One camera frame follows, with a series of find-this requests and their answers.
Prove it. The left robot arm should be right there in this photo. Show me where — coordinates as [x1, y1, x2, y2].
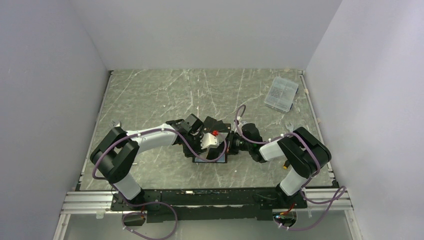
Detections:
[89, 114, 203, 210]

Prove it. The black card stack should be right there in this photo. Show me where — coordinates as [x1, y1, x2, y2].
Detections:
[202, 116, 231, 134]

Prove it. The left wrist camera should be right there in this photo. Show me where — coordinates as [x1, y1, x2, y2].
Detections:
[200, 130, 220, 149]

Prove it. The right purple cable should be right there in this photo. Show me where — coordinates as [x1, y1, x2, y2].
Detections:
[233, 104, 347, 232]

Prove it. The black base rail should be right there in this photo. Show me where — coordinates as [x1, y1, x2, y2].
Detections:
[110, 187, 308, 223]

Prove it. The black yellow screwdriver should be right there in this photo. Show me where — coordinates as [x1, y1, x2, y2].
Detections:
[283, 160, 290, 170]

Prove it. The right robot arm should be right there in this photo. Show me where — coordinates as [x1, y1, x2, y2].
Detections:
[226, 123, 332, 208]

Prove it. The single black card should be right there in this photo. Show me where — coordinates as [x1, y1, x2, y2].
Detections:
[206, 144, 224, 160]

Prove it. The aluminium frame rail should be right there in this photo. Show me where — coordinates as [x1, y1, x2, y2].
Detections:
[60, 189, 354, 218]

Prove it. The silver wrench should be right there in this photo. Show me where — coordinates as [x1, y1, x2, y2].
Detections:
[285, 122, 295, 133]

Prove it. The clear plastic screw box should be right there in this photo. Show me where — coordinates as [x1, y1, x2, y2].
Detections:
[264, 76, 299, 113]

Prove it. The black leather card holder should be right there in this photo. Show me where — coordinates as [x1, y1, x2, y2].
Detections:
[192, 154, 228, 164]

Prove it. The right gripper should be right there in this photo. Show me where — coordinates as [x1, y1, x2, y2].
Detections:
[214, 130, 252, 155]

